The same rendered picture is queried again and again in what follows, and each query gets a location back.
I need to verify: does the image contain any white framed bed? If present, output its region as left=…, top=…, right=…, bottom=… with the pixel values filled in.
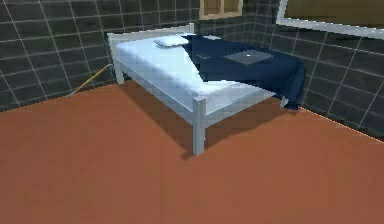
left=107, top=22, right=290, bottom=157

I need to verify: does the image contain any dark blue blanket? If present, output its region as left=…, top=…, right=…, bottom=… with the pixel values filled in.
left=181, top=33, right=307, bottom=111

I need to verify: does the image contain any white pillow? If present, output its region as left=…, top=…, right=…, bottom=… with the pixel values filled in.
left=152, top=35, right=190, bottom=49

